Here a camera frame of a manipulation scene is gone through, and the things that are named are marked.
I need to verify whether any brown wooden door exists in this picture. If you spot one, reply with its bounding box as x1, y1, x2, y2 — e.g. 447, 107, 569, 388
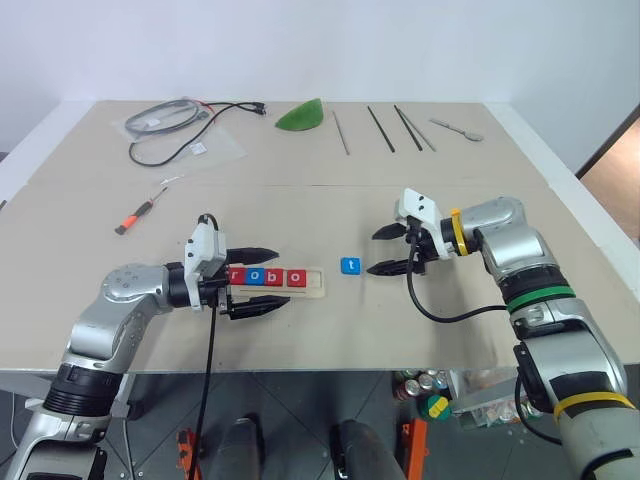
573, 101, 640, 242

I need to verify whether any black chopstick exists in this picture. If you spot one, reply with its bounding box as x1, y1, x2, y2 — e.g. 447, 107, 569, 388
392, 104, 424, 153
366, 105, 398, 153

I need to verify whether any grey metal spoon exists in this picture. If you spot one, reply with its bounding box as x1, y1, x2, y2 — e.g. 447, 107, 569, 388
429, 117, 486, 143

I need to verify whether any wooden letter tray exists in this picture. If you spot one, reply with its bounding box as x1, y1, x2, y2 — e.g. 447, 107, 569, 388
226, 266, 327, 302

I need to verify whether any orange and black screwdriver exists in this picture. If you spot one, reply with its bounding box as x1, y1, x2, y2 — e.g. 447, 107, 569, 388
113, 188, 169, 237

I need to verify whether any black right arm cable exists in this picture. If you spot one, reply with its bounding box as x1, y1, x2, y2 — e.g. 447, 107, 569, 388
405, 243, 564, 447

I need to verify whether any black cable with red wire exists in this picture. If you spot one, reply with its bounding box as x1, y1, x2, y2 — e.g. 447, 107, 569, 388
128, 100, 267, 169

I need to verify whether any green leaf-shaped dish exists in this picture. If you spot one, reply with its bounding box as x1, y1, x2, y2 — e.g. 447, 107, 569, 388
274, 96, 326, 134

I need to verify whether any orange metal stand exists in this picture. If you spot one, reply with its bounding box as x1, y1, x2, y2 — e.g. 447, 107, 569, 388
399, 418, 431, 480
175, 428, 204, 480

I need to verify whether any clear box of cans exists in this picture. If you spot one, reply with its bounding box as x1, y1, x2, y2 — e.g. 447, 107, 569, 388
448, 368, 544, 430

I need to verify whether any green and yellow lid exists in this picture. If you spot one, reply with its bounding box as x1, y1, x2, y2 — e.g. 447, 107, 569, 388
418, 394, 453, 422

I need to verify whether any dark rounded shape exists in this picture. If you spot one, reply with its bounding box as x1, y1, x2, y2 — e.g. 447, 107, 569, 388
208, 414, 267, 480
331, 418, 407, 480

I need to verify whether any cluster of drink cans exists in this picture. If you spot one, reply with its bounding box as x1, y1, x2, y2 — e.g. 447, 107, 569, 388
391, 369, 452, 402

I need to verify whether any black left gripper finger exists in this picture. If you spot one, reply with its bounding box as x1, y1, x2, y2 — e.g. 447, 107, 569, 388
229, 295, 292, 322
226, 245, 279, 267

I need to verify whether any white floor cable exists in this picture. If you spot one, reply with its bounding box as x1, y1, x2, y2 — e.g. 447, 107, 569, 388
8, 388, 22, 447

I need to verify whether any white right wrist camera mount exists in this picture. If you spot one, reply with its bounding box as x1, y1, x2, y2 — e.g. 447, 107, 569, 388
394, 187, 450, 260

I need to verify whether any clear bag with grey cable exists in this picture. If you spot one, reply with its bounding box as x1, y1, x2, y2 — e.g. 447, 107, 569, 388
111, 96, 216, 139

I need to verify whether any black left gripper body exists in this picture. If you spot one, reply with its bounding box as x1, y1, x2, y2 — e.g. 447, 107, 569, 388
199, 269, 237, 322

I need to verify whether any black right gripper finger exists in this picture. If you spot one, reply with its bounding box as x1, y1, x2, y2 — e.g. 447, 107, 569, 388
365, 259, 414, 278
370, 222, 409, 243

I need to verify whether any grey coiled cable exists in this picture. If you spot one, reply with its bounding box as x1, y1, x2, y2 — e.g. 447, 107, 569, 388
124, 99, 210, 137

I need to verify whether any large clear plastic bag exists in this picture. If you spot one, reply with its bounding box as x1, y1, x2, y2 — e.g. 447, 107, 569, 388
128, 119, 250, 175

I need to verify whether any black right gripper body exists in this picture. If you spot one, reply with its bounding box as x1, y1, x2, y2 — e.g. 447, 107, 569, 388
406, 226, 442, 276

